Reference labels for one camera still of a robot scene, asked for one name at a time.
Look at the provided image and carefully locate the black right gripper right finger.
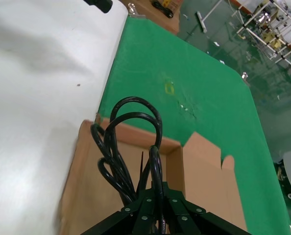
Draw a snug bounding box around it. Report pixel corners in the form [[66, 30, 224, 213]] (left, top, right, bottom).
[[163, 181, 247, 235]]

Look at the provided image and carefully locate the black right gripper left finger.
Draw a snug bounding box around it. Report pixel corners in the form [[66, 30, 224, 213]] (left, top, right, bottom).
[[84, 181, 166, 235]]

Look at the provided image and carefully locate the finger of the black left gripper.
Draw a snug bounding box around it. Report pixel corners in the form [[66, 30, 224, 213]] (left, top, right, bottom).
[[82, 0, 114, 14]]

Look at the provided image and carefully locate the black power cable bundle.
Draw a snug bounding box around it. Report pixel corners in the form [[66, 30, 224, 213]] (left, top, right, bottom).
[[91, 95, 168, 235]]

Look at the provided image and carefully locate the open brown cardboard box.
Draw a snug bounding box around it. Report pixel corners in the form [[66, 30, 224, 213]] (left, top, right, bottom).
[[58, 118, 249, 235]]

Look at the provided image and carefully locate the large brown floor carton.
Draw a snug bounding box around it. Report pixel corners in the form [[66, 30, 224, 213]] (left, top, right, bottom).
[[132, 0, 181, 35]]

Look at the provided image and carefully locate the green table cloth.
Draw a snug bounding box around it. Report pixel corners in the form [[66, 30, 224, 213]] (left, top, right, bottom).
[[96, 15, 291, 235]]

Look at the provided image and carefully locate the white floor squeegee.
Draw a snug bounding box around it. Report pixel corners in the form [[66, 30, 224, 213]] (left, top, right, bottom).
[[196, 0, 222, 33]]

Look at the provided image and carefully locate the white pipe shelving rack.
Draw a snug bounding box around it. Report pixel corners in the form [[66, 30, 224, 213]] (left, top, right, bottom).
[[230, 0, 291, 72]]

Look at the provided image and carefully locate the coiled black cable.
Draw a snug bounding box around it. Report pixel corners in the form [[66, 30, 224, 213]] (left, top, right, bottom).
[[151, 0, 175, 18]]

